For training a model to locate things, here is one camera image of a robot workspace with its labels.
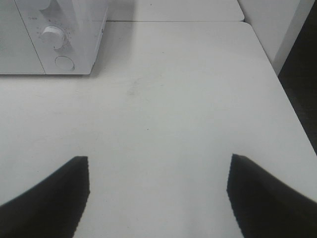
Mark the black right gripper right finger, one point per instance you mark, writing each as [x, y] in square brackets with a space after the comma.
[264, 206]

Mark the lower white timer knob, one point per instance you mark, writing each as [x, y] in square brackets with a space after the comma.
[54, 37]

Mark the round white door button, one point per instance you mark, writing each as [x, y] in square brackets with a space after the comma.
[64, 63]

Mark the white microwave oven body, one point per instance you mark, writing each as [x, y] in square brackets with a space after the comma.
[83, 22]

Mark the white microwave door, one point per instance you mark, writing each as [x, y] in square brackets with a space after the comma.
[17, 54]

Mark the upper white power knob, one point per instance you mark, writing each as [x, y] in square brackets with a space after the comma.
[44, 4]

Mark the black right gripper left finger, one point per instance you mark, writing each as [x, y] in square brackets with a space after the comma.
[51, 209]

